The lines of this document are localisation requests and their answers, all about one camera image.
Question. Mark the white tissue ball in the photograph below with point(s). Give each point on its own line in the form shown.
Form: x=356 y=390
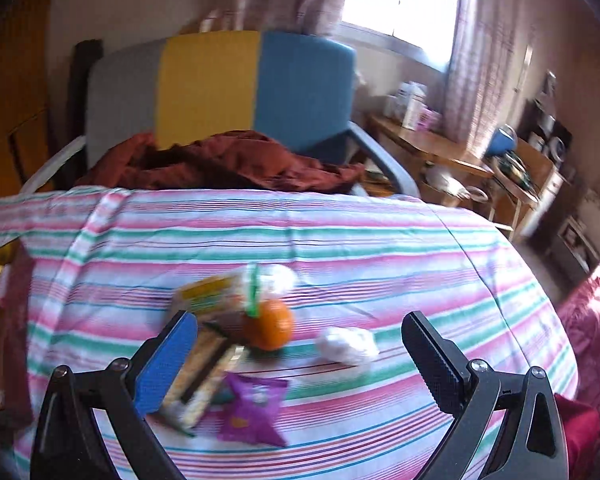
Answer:
x=347 y=345

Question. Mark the beige biscuit packet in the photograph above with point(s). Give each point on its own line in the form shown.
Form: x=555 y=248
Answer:
x=205 y=375

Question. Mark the wooden wardrobe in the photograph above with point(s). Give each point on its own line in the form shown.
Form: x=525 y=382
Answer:
x=15 y=85

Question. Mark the purple snack packet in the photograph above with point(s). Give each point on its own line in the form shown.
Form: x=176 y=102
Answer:
x=250 y=405

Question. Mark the red-brown cloth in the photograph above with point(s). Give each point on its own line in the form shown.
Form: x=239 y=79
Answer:
x=230 y=162

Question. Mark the blue round container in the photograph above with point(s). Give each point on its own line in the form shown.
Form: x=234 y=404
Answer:
x=501 y=141

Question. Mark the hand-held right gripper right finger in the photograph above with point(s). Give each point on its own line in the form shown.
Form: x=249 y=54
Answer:
x=430 y=350

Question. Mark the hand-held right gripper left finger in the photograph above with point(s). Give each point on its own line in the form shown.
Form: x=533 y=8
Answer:
x=165 y=365

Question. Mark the window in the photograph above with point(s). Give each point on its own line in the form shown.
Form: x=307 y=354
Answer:
x=405 y=5

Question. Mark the clear plastic snack bag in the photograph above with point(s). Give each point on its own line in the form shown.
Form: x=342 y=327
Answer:
x=210 y=295

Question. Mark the pink quilt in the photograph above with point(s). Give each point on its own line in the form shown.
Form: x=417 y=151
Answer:
x=595 y=320

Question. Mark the dark cluttered shelf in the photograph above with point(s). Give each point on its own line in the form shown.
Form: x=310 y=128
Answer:
x=550 y=130

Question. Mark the white boxes on desk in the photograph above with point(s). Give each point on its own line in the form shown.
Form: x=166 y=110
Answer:
x=412 y=105

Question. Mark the wooden desk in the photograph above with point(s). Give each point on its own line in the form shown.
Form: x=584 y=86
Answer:
x=430 y=145

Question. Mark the grey yellow blue chair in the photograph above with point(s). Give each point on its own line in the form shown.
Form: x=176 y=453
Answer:
x=300 y=90

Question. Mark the large orange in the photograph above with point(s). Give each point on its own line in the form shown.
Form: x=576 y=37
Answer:
x=270 y=325

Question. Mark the striped tablecloth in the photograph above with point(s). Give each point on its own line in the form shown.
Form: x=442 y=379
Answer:
x=355 y=270

